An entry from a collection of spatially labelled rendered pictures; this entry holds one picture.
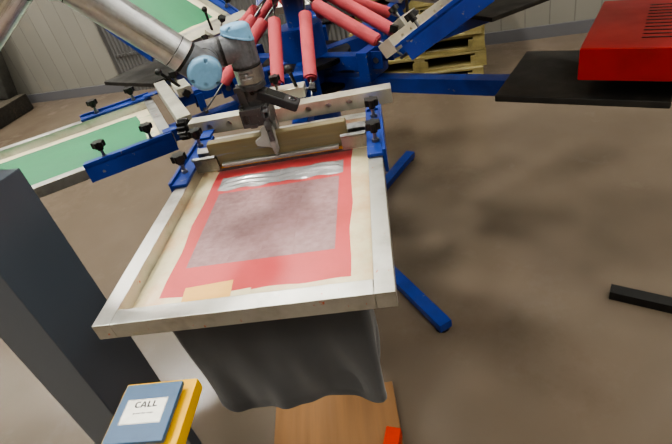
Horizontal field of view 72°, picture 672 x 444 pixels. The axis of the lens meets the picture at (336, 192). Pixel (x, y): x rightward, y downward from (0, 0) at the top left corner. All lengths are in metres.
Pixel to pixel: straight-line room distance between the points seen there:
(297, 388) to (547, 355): 1.07
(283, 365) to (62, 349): 0.57
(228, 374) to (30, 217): 0.60
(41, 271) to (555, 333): 1.74
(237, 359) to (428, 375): 0.95
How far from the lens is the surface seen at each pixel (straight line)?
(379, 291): 0.83
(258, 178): 1.31
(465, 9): 1.41
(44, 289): 1.35
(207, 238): 1.16
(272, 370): 1.18
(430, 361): 1.96
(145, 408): 0.86
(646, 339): 2.12
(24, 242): 1.30
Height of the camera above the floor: 1.58
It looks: 32 degrees down
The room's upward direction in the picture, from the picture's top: 14 degrees counter-clockwise
